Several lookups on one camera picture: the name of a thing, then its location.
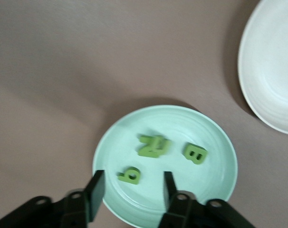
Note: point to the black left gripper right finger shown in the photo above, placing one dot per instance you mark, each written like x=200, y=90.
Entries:
x=177, y=209

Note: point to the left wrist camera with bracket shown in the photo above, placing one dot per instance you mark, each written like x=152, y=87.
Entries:
x=34, y=206

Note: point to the green foam letter u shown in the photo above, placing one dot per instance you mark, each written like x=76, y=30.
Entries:
x=164, y=148

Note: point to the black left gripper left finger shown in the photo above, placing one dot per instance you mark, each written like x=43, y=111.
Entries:
x=79, y=209

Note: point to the brown table cover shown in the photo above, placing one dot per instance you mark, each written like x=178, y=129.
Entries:
x=63, y=71

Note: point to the green foam letter N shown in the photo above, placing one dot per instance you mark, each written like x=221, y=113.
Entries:
x=145, y=148

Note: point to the green foam letter b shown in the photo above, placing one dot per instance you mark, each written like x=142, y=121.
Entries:
x=123, y=177
x=188, y=152

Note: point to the beige round plate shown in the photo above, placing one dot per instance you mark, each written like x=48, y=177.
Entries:
x=272, y=59

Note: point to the green round plate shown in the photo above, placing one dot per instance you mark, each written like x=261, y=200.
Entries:
x=205, y=180

